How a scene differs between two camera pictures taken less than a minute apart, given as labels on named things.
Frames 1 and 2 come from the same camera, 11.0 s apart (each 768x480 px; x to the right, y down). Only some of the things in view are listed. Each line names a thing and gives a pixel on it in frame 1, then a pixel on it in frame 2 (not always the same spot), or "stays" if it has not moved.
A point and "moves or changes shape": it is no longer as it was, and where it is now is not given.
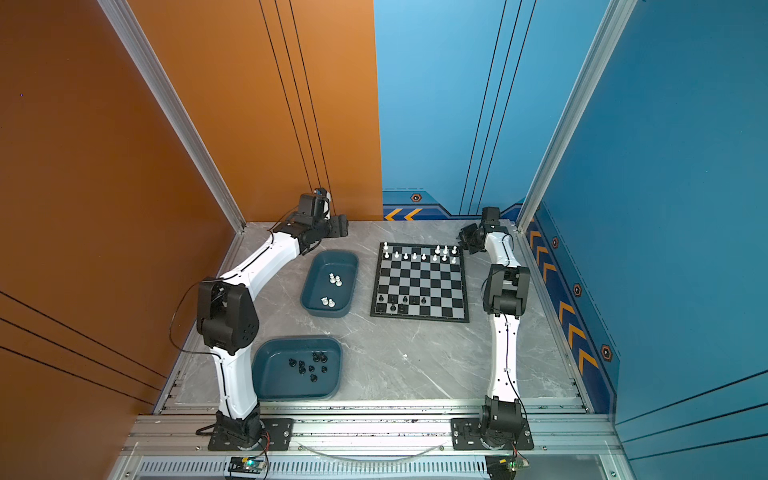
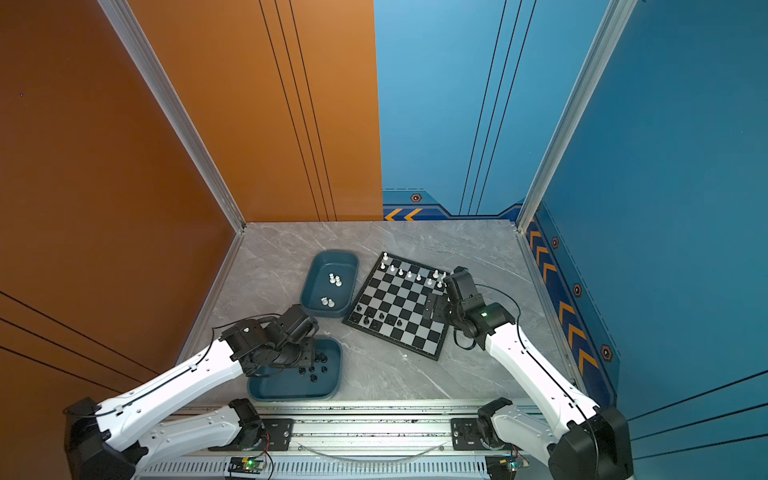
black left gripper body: (331, 228) -> (298, 355)
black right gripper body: (470, 237) -> (444, 312)
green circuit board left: (246, 464) stays
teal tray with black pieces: (297, 368) stays
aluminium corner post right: (616, 14) stays
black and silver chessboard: (420, 281) moves or changes shape
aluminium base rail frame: (368, 442) stays
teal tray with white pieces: (330, 284) stays
